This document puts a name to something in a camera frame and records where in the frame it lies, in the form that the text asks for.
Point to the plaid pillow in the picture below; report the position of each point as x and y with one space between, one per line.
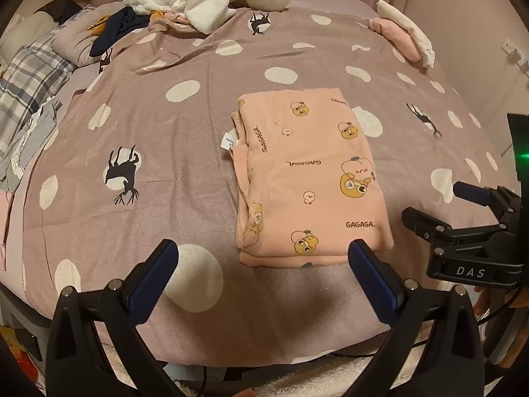
29 74

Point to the person's right hand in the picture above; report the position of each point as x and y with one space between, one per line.
483 302

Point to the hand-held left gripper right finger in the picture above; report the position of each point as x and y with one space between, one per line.
374 281

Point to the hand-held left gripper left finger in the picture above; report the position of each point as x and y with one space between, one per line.
151 281

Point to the pale pink cloth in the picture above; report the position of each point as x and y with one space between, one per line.
10 231

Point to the grey white cushion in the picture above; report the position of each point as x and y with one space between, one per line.
29 29

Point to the white folded garment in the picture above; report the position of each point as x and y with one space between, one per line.
405 20

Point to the white wall socket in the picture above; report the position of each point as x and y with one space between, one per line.
510 47

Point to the mauve pillow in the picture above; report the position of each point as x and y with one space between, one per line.
70 41

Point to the pink printed baby top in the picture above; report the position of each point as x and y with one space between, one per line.
314 153

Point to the pink folded garment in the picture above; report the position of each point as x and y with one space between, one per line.
396 35

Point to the navy garment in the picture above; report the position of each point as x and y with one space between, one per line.
120 25

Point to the mustard yellow garment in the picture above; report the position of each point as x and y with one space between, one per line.
99 27

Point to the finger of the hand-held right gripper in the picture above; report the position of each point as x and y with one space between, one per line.
423 223
475 193

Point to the mauve polka dot blanket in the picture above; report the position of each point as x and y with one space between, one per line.
165 132

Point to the small pink garment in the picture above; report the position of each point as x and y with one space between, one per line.
177 17

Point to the grey garment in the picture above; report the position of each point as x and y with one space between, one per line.
39 128

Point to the dark brown pillow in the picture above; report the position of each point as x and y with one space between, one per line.
62 8

